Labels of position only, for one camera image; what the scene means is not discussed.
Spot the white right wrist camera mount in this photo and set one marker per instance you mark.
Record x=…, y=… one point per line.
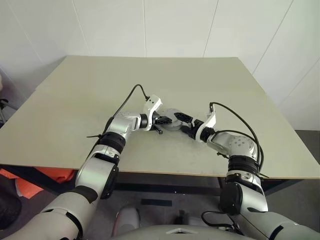
x=210, y=120

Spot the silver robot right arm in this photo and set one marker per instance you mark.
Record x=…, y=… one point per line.
x=237, y=143

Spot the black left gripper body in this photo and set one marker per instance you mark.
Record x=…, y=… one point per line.
x=155, y=122

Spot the orange sheet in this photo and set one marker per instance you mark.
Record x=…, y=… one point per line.
x=50, y=172

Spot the beige table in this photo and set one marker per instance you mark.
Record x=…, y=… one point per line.
x=175, y=75

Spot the black round object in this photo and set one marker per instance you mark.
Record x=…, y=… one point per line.
x=8, y=207

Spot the black table frame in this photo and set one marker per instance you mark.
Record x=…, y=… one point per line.
x=175, y=186

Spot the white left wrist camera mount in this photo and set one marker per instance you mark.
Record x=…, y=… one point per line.
x=153, y=101

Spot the black floor tape strip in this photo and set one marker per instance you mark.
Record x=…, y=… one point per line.
x=156, y=202

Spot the grey robot torso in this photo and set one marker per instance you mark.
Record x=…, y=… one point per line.
x=175, y=236

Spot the black metal chair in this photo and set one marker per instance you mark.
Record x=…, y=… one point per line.
x=3, y=101

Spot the grey motor housing lid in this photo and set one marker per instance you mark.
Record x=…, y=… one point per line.
x=170, y=111

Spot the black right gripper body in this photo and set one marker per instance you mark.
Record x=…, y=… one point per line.
x=194, y=130

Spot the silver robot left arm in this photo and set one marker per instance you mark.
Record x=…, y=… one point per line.
x=122, y=125

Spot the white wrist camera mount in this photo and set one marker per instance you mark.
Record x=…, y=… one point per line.
x=153, y=101
x=210, y=120

